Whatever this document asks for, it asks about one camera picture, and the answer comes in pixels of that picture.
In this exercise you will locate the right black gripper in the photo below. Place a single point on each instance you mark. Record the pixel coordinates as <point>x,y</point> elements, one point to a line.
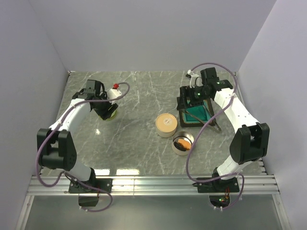
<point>184,90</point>

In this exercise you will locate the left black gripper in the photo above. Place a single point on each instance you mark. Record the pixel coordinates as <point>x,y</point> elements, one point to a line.
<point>106,113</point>

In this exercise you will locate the green round lid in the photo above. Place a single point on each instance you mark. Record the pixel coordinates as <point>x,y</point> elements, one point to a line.
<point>112,116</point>

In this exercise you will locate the tan round lid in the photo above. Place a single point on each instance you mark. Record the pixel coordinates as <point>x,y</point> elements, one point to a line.
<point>166,123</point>

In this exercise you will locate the orange salmon piece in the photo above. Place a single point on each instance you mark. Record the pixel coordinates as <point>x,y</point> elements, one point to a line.
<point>185,144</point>

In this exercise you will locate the dark brown sausage piece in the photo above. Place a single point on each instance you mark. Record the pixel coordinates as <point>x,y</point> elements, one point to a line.
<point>179,146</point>

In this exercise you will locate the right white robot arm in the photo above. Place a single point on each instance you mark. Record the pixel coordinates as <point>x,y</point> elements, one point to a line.
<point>251,137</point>

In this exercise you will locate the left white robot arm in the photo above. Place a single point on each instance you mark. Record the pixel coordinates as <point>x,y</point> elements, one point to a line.
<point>55,146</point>

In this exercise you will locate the steel lunch tin front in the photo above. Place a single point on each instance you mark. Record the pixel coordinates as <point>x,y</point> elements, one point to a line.
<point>183,135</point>

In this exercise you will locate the steel lunch tin near tray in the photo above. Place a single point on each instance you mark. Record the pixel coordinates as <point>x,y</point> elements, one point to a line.
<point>165,133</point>

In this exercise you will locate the black teal square tray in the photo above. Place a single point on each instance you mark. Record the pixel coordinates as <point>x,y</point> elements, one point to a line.
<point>195,116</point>

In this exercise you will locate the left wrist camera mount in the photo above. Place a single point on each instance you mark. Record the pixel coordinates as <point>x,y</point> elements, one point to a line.
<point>114,92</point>

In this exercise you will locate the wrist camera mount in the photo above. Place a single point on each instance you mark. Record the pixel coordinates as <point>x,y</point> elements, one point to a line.
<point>114,92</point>
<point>195,79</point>

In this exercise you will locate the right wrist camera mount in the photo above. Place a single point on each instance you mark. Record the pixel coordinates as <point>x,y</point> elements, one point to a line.
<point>195,79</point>

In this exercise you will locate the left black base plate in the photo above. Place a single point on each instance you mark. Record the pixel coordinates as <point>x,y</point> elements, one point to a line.
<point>100,183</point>

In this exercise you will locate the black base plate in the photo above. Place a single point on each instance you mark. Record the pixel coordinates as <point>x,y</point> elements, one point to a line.
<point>100,183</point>
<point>217,186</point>

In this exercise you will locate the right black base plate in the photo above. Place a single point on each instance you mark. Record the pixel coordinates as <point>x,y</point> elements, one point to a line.
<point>217,186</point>

